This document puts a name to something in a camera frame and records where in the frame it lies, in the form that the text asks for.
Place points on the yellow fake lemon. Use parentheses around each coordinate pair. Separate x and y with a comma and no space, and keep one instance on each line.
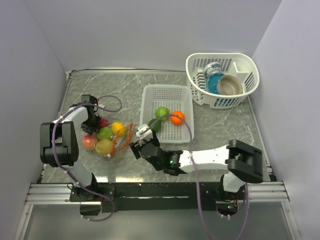
(118,129)

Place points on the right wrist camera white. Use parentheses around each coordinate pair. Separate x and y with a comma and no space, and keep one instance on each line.
(144,132)

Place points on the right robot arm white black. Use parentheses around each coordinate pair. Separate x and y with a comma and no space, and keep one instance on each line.
(243,162)

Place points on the beige ceramic bowl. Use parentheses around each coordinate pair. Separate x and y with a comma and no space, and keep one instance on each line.
(229,85)

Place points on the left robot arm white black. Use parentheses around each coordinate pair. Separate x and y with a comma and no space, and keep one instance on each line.
(59,146)

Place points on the teal bowl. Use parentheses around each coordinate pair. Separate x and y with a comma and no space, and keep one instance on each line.
(211,83)

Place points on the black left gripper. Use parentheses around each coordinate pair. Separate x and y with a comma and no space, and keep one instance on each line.
(93,129)

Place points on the clear zip top bag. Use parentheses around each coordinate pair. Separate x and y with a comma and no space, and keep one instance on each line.
(119,143)

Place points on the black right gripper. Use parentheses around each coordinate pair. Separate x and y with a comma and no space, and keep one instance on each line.
(135,149)

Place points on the light green bumpy fruit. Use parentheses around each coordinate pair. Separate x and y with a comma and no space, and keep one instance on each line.
(162,111)

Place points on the white oval dish basket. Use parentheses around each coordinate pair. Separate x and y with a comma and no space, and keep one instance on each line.
(238,65)

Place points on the dark green fake lime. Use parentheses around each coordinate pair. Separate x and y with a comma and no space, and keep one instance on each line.
(157,126)

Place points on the red fake apple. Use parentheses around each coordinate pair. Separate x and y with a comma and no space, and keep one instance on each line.
(103,123)

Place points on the aluminium rail frame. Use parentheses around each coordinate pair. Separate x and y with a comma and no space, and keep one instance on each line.
(269,212)

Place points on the pink red fake peach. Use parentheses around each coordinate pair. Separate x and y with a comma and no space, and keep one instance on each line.
(89,142)

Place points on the blue white porcelain cup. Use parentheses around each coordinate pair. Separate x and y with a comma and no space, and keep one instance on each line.
(211,68)

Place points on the fake orange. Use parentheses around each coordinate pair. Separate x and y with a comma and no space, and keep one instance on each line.
(177,118)

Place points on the tan fake pear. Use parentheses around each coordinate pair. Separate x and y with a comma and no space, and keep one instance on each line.
(104,147)

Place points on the white perforated plastic tray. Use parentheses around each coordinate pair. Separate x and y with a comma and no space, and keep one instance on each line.
(159,99)

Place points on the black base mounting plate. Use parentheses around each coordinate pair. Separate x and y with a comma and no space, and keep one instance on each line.
(145,196)

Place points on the green fake apple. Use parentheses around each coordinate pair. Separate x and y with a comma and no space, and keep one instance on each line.
(105,133)

